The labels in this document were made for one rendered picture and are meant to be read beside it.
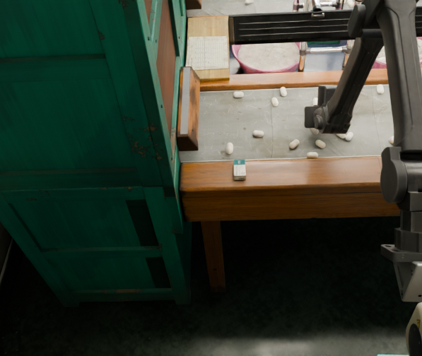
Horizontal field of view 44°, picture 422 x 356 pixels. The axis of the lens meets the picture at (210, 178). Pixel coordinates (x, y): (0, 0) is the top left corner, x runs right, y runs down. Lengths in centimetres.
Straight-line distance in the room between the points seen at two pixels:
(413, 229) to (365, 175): 64
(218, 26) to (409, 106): 112
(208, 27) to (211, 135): 49
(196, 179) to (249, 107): 35
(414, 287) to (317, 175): 66
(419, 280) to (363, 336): 124
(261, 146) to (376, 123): 37
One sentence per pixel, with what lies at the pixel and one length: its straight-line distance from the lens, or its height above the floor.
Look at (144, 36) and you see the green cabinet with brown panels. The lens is 105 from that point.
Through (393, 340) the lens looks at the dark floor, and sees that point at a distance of 218.
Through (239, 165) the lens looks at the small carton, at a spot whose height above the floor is 79.
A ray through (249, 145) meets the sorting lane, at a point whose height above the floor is 74.
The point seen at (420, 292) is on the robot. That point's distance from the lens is 96.
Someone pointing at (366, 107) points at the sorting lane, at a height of 74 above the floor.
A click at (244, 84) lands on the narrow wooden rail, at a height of 76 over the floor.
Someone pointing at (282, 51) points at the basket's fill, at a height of 74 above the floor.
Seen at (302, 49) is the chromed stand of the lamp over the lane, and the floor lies 85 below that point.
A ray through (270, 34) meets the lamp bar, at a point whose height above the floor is 107.
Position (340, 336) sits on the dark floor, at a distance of 214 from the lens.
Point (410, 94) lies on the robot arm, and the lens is 100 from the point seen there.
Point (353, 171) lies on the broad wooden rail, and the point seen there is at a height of 76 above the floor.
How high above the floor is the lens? 199
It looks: 54 degrees down
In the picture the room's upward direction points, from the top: 6 degrees counter-clockwise
